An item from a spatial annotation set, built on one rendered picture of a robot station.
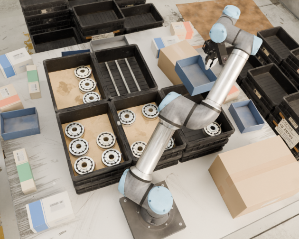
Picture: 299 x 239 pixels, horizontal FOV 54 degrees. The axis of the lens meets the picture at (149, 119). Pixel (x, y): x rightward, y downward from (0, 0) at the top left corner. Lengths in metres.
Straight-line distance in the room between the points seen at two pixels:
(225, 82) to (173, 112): 0.25
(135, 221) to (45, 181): 0.53
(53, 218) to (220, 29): 1.14
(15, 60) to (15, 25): 1.59
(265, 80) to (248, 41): 1.52
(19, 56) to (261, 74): 2.00
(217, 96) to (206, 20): 2.65
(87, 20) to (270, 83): 1.75
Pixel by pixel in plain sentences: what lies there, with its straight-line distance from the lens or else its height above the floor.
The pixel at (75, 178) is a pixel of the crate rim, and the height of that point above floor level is 0.93.
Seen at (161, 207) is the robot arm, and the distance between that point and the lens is 1.35.
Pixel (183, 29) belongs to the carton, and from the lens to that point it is 2.41.
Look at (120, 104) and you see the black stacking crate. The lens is 1.69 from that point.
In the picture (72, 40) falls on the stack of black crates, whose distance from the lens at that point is 3.00.
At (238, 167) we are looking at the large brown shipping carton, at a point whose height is 0.90.
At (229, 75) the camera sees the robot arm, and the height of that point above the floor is 1.35.
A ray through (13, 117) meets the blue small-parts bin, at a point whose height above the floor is 0.71.
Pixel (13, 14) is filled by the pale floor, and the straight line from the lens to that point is 3.86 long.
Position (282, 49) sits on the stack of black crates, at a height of 0.38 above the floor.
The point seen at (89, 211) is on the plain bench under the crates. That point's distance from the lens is 1.61.
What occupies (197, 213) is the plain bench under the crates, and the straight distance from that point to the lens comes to 1.66.
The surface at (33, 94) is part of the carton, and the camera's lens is 1.97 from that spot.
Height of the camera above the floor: 2.24
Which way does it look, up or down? 56 degrees down
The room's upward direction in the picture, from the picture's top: 10 degrees clockwise
